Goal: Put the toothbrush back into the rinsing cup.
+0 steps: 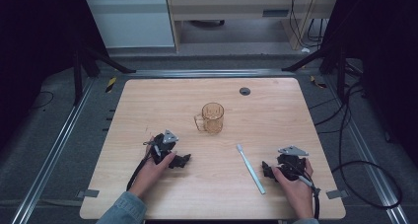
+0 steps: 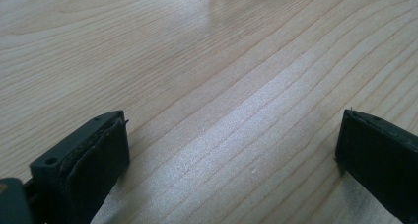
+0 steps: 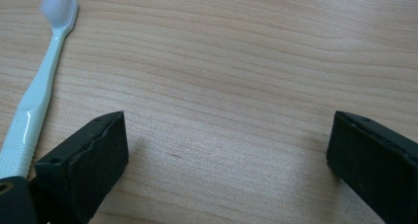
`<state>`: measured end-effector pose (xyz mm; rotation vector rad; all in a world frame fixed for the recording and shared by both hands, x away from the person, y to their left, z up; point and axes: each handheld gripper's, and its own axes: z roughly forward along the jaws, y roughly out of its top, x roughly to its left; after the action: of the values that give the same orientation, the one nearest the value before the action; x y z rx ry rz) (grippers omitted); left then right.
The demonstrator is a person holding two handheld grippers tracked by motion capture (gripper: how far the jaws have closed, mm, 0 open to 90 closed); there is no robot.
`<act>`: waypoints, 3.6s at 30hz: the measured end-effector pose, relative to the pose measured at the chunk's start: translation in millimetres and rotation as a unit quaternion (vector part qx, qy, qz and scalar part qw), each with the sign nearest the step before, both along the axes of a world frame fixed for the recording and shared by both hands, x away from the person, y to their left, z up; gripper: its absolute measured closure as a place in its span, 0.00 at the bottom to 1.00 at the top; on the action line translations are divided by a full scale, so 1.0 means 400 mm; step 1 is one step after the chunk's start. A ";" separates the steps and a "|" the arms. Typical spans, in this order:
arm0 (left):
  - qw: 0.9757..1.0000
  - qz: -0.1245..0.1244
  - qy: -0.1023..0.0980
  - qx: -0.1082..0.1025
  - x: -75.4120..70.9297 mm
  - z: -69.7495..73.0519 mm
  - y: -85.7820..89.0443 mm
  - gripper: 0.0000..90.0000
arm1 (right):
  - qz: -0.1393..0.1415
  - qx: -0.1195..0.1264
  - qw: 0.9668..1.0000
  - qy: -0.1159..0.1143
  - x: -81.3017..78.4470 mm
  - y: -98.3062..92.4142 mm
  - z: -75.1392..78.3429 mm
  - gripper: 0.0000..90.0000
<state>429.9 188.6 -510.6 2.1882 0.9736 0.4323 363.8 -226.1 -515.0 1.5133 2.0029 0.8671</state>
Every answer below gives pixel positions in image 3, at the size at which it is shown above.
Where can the light green toothbrush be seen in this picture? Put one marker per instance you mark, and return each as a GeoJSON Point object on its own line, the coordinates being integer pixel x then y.
{"type": "Point", "coordinates": [36, 95]}

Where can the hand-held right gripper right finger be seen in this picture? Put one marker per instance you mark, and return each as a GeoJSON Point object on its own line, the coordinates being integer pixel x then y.
{"type": "Point", "coordinates": [378, 164]}

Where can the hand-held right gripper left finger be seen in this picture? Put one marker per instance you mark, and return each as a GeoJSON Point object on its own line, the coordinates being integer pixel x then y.
{"type": "Point", "coordinates": [82, 171]}

